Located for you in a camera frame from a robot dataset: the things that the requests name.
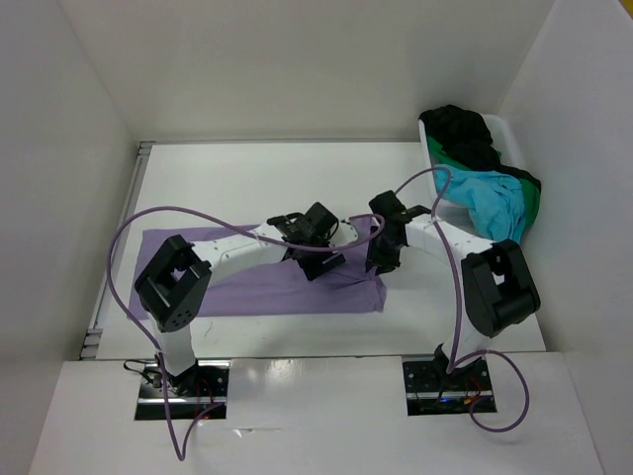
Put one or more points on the cyan t shirt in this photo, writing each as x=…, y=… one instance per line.
x=494, y=201

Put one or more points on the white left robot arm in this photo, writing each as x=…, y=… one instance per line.
x=172, y=286

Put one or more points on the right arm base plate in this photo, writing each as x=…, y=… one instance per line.
x=431, y=392

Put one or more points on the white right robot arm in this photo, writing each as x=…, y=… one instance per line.
x=493, y=284

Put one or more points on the purple t shirt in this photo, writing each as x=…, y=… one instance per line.
x=281, y=288

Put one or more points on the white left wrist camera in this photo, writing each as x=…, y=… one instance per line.
x=342, y=234

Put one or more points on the black t shirt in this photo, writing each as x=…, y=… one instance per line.
x=462, y=139

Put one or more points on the green t shirt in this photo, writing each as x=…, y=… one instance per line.
x=532, y=197

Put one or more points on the aluminium table edge rail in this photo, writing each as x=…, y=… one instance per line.
x=246, y=183

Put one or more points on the white plastic laundry basket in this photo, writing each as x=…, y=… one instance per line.
x=504, y=142

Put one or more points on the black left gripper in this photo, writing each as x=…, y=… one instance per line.
x=316, y=268

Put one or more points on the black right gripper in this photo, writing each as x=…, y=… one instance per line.
x=386, y=263

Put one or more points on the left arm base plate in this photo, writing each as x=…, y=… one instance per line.
x=201, y=395

